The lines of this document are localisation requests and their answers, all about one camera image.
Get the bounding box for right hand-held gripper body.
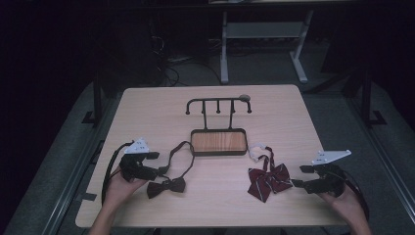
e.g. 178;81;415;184
304;149;352;199

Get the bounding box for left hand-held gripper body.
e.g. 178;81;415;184
118;137;151;182

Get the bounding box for black bow tie with strap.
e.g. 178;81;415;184
146;140;196;200

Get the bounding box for red striped bow tie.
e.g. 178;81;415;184
247;142;294;204

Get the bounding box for black hook rack wooden tray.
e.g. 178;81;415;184
185;95;253;157

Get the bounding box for person's left hand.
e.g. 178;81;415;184
104;170;148;210

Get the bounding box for person's right hand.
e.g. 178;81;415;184
317;185;367;226

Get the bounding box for grey tape strip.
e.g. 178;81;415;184
75;192;98;203

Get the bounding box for black metal stand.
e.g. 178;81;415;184
81;70;106;125
358;67;389;127

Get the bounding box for left hand-held gripper black cable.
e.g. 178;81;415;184
101;141;135;206

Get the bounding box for black floor cables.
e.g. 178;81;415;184
149;19;223;88

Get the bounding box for white metal desk frame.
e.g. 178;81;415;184
219;9;315;85

